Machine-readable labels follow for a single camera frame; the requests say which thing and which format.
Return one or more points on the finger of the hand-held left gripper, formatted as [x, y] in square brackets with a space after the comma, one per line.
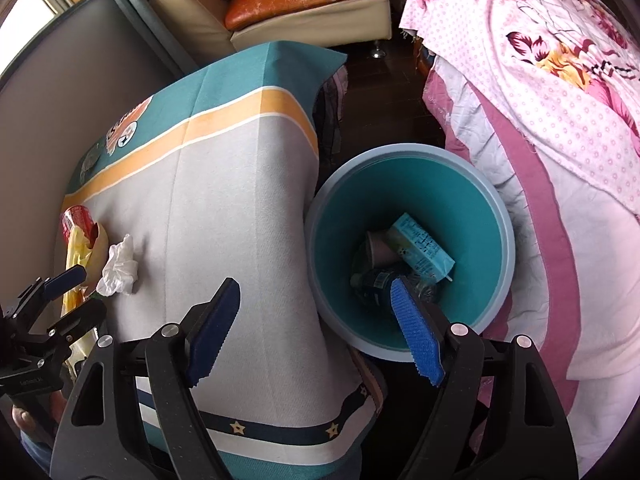
[65, 279]
[82, 317]

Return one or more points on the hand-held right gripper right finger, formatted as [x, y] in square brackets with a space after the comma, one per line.
[417, 330]

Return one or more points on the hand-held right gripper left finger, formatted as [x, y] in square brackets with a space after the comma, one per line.
[212, 335]

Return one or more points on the yellow snack packet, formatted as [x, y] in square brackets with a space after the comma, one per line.
[75, 257]

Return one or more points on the white tissue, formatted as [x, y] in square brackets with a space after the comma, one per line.
[117, 265]

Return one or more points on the red drink can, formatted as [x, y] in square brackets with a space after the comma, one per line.
[75, 217]

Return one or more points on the teal plastic trash bin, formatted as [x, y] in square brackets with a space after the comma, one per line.
[350, 210]

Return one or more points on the person's left hand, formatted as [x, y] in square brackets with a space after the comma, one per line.
[22, 417]

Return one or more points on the dark plastic bottle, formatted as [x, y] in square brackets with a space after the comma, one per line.
[372, 280]

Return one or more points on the light blue milk carton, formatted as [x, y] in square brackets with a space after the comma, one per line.
[415, 245]

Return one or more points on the small paper cup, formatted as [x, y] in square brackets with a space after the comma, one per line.
[380, 250]

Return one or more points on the pink white bed sheet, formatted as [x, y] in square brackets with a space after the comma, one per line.
[550, 260]

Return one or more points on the teal grey striped tablecloth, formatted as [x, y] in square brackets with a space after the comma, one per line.
[225, 185]

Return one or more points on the window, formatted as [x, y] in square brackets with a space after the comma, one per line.
[45, 5]

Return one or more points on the pink floral bed sheet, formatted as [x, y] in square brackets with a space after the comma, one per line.
[525, 60]

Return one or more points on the cream leather sofa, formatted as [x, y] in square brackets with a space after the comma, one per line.
[200, 15]

